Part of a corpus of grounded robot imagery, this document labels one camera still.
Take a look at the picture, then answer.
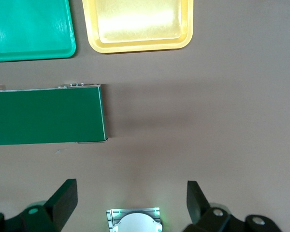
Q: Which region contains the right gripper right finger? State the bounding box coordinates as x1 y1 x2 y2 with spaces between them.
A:
183 180 281 232

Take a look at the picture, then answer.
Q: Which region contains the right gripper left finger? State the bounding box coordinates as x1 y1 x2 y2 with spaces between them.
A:
0 178 78 232

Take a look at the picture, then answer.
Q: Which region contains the green conveyor belt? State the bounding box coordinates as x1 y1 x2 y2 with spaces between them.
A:
0 83 109 146

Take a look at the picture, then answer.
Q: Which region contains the green plastic tray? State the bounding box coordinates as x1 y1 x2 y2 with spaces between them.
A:
0 0 77 62

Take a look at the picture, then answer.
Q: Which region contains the yellow plastic tray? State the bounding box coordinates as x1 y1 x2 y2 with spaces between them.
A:
81 0 194 54

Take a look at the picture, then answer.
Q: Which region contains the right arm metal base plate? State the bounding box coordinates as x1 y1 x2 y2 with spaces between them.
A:
105 206 162 232

